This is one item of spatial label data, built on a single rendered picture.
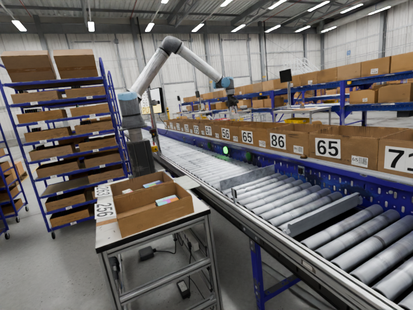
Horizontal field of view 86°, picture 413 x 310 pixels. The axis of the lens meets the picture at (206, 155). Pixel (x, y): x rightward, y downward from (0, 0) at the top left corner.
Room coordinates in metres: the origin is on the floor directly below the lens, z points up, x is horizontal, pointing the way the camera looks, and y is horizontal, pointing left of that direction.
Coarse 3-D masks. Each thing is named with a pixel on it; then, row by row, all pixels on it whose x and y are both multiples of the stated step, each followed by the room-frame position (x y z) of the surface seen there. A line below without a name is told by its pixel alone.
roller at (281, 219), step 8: (336, 192) 1.12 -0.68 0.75; (320, 200) 1.05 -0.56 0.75; (328, 200) 1.06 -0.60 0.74; (336, 200) 1.08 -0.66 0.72; (304, 208) 1.00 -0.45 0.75; (312, 208) 1.01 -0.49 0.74; (280, 216) 0.95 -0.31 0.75; (288, 216) 0.95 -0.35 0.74; (296, 216) 0.96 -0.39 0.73; (272, 224) 0.91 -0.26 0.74; (280, 224) 0.92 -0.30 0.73
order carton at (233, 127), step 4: (224, 124) 2.47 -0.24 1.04; (228, 124) 2.49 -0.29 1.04; (232, 124) 2.51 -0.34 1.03; (236, 124) 2.53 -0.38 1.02; (240, 124) 2.56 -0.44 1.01; (244, 124) 2.50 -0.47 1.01; (248, 124) 2.43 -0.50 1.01; (220, 128) 2.42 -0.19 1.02; (224, 128) 2.33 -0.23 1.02; (228, 128) 2.26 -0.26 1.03; (232, 128) 2.19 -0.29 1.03; (236, 128) 2.13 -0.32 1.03; (220, 132) 2.43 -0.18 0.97; (232, 132) 2.20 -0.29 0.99; (236, 132) 2.14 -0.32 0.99; (232, 136) 2.20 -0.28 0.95; (236, 136) 2.14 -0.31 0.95; (228, 140) 2.29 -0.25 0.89; (232, 140) 2.21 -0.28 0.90
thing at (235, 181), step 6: (264, 168) 1.52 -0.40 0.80; (270, 168) 1.54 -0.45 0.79; (240, 174) 1.44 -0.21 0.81; (246, 174) 1.46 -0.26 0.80; (252, 174) 1.47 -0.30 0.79; (258, 174) 1.50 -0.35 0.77; (264, 174) 1.52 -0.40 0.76; (270, 174) 1.54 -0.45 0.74; (222, 180) 1.38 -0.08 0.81; (228, 180) 1.40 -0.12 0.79; (234, 180) 1.41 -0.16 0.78; (240, 180) 1.43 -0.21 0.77; (246, 180) 1.45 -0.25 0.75; (252, 180) 1.47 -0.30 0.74; (222, 186) 1.38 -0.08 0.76; (228, 186) 1.39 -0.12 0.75
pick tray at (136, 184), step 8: (144, 176) 1.58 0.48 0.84; (152, 176) 1.61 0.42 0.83; (160, 176) 1.63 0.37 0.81; (168, 176) 1.49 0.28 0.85; (112, 184) 1.48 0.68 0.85; (120, 184) 1.51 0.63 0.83; (128, 184) 1.53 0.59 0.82; (136, 184) 1.55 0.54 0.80; (144, 184) 1.58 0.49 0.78; (160, 184) 1.35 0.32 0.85; (112, 192) 1.48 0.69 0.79; (120, 192) 1.50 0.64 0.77; (136, 192) 1.28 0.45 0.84
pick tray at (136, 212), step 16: (144, 192) 1.27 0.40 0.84; (160, 192) 1.31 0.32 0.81; (176, 192) 1.35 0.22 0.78; (128, 208) 1.22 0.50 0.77; (144, 208) 1.22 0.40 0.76; (160, 208) 1.03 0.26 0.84; (176, 208) 1.06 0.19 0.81; (192, 208) 1.10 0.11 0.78; (128, 224) 0.96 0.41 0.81; (144, 224) 0.99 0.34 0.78; (160, 224) 1.02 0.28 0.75
